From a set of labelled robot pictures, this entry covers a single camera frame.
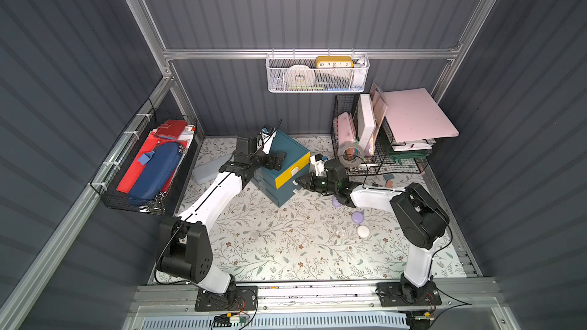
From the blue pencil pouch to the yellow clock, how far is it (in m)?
0.60

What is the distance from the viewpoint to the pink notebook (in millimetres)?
1049

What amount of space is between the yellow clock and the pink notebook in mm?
274
